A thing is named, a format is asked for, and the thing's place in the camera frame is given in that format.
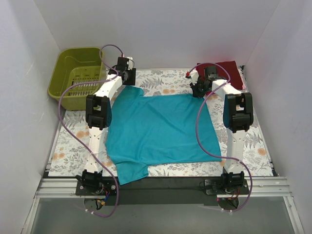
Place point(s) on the pink folded t shirt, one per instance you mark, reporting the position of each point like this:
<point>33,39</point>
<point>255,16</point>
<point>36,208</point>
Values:
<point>243,81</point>

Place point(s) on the dark red folded t shirt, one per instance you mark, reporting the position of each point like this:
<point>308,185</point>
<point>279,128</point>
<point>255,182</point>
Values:
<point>231,68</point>

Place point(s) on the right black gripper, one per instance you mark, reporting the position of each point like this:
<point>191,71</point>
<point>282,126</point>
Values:
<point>199,88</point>

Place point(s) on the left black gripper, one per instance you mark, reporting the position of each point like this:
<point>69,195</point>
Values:
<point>130,77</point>

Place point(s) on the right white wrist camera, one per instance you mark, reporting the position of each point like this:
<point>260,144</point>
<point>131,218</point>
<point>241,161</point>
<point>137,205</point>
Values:
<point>193,76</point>

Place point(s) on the olive green plastic basket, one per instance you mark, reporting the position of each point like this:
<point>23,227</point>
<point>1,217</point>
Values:
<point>76,66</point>

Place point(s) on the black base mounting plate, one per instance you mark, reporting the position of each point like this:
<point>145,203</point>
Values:
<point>162,190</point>

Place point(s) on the aluminium frame rail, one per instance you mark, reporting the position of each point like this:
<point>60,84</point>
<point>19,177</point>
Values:
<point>56,188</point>

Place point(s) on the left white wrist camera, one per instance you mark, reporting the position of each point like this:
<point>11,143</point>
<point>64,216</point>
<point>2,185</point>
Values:
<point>129,63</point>

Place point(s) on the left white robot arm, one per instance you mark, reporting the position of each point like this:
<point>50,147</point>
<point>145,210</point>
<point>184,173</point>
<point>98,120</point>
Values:
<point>99,118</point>

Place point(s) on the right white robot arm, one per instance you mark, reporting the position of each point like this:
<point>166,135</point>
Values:
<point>238,116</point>

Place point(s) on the teal t shirt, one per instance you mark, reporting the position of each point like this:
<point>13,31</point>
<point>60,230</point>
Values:
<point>148,131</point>

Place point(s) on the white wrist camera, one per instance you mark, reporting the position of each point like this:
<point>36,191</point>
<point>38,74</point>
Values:
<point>193,76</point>
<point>129,63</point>

